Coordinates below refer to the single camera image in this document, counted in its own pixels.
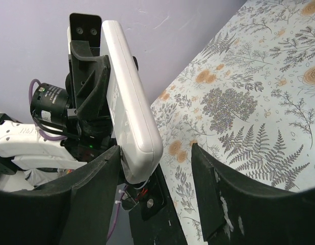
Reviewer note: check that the floral table mat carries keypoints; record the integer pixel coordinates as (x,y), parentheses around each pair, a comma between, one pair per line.
(248,99)

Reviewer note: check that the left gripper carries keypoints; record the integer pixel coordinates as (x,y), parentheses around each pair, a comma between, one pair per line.
(87,84)

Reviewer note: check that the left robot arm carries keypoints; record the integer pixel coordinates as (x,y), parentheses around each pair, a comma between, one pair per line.
(41,143)

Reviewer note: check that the grey white remote control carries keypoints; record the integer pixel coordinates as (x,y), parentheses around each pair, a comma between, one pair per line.
(134,126)

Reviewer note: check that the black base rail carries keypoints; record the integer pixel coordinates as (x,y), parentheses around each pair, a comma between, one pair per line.
(152,215)

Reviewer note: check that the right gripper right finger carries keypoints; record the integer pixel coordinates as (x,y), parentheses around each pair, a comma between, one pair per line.
(235,209)

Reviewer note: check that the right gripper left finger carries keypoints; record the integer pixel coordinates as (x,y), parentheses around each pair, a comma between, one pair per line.
(73,209)

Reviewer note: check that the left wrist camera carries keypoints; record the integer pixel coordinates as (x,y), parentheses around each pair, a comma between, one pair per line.
(86,27)

